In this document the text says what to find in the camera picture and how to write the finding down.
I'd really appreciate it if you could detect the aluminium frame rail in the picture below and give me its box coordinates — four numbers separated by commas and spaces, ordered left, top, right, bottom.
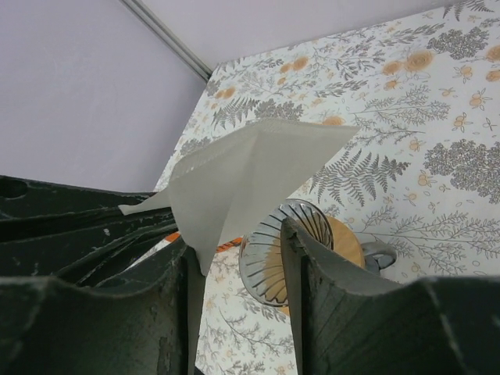
120, 0, 213, 83

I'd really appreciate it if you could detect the grey glass pitcher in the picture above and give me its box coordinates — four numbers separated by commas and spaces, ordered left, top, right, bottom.
361, 241, 397, 276

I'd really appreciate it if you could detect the orange coffee filter box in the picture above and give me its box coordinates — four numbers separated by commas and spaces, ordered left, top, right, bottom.
166, 232, 240, 253

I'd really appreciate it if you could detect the grey ribbed glass dripper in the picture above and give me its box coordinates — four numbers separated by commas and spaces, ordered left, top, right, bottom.
238, 199, 334, 307

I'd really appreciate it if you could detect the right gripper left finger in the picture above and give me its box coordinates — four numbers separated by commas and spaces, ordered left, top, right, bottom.
1, 240, 205, 374

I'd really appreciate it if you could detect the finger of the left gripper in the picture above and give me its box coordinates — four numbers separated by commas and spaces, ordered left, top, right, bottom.
1, 176, 177, 287

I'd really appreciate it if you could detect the floral tablecloth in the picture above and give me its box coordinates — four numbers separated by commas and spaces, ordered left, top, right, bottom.
167, 1, 499, 374

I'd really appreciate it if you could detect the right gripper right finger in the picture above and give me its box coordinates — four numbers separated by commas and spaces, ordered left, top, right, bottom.
281, 219, 499, 374

